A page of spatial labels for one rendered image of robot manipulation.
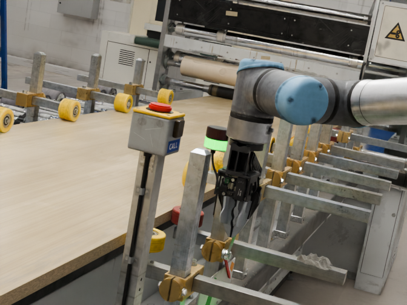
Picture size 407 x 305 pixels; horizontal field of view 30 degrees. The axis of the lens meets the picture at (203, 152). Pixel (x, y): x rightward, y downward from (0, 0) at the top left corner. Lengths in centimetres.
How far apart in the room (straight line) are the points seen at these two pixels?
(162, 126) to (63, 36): 1105
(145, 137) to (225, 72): 321
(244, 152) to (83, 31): 1065
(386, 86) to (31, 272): 71
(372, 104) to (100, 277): 74
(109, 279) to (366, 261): 278
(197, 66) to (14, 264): 323
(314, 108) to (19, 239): 63
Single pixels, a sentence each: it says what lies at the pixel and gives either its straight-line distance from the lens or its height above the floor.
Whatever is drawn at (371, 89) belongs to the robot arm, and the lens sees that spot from 144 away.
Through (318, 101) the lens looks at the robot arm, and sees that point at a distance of 142.
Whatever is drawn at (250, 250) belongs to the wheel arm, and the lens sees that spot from 186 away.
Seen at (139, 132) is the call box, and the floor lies 118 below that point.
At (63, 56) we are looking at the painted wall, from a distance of 1229.
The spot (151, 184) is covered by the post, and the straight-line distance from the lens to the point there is 130.
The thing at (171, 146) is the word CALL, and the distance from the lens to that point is 128.
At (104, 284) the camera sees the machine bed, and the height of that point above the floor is 75.
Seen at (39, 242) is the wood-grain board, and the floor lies 90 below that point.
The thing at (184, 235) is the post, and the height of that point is 94.
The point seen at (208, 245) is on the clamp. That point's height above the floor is 86.
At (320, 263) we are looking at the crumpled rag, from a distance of 182.
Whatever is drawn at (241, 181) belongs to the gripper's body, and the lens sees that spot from 153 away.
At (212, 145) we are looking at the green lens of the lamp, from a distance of 178.
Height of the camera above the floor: 140
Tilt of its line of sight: 11 degrees down
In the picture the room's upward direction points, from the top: 10 degrees clockwise
